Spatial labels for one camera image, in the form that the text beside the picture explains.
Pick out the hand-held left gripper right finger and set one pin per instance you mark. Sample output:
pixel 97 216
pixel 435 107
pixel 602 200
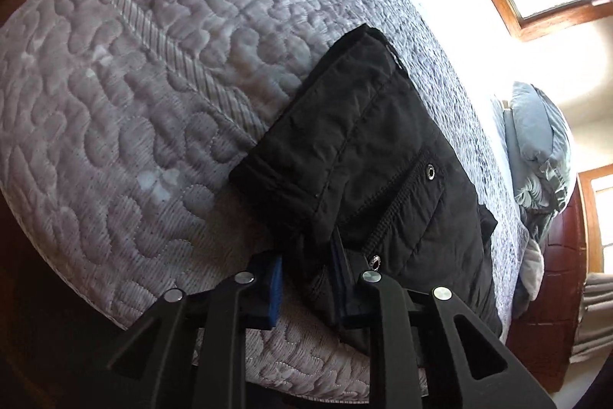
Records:
pixel 341 289

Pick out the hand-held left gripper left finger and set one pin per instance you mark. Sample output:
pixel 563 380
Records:
pixel 271 294

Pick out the wooden headboard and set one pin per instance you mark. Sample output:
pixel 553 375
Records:
pixel 558 275

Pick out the grey quilted mattress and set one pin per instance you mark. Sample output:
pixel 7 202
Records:
pixel 143 102

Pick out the blue-grey pillow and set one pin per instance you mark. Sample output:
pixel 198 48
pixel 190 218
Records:
pixel 536 140

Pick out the grey curtain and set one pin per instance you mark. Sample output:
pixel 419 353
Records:
pixel 596 318

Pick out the small wooden window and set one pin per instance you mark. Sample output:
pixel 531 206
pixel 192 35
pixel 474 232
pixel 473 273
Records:
pixel 601 217

